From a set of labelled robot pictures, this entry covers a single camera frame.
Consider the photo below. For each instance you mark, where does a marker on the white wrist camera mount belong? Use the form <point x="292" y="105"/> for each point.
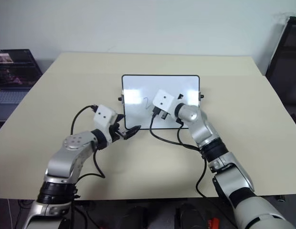
<point x="103" y="117"/>
<point x="163" y="101"/>

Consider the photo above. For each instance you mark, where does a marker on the small black floor object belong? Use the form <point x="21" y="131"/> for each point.
<point x="281" y="198"/>

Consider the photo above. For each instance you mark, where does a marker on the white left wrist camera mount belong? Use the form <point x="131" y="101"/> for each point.
<point x="103" y="117"/>

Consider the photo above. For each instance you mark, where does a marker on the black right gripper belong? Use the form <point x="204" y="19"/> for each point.
<point x="164" y="116"/>

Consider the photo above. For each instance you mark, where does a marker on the small red object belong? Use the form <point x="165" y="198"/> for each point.
<point x="213" y="223"/>

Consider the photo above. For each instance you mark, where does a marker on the black office chair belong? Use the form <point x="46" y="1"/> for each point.
<point x="285" y="59"/>

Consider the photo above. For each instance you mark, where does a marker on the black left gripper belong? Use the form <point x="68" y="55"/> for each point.
<point x="113" y="133"/>

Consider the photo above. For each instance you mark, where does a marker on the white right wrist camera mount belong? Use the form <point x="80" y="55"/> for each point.
<point x="163" y="101"/>

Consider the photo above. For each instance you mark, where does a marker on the open grey laptop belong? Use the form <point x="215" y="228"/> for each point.
<point x="12" y="71"/>

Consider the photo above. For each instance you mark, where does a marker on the black-framed tabletop whiteboard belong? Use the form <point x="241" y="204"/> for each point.
<point x="138" y="83"/>

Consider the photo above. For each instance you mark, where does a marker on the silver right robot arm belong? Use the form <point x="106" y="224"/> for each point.
<point x="201" y="125"/>

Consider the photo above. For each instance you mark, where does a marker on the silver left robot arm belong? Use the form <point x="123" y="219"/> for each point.
<point x="66" y="157"/>

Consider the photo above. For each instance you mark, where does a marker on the dark rounded shape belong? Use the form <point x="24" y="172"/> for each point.
<point x="188" y="215"/>

